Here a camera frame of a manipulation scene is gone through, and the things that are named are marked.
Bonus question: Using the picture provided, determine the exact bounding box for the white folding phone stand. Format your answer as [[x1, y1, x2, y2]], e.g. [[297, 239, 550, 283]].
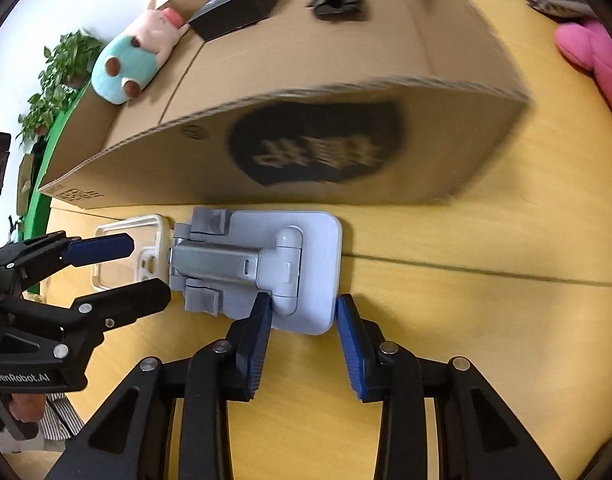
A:
[[168, 207, 343, 336]]

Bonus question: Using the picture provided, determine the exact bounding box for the pink pig plush toy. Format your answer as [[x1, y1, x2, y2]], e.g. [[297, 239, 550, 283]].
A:
[[91, 0, 190, 105]]

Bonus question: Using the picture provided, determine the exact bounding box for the black charger box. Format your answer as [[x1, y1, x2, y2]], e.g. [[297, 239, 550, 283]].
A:
[[189, 0, 279, 41]]

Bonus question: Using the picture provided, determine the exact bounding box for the person left hand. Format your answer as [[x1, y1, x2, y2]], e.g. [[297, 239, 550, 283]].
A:
[[9, 393, 47, 422]]

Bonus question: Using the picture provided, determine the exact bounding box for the green table cloth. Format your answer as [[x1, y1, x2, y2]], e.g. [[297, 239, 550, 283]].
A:
[[23, 84, 92, 296]]

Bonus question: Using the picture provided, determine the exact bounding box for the cream phone case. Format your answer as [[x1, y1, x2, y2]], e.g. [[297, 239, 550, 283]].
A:
[[90, 214, 172, 292]]

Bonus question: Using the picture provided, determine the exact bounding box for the large potted green plant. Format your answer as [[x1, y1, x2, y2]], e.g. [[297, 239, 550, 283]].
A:
[[18, 29, 104, 142]]

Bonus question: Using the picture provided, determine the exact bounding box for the brown cardboard box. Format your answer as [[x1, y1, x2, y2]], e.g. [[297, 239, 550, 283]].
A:
[[39, 0, 530, 208]]

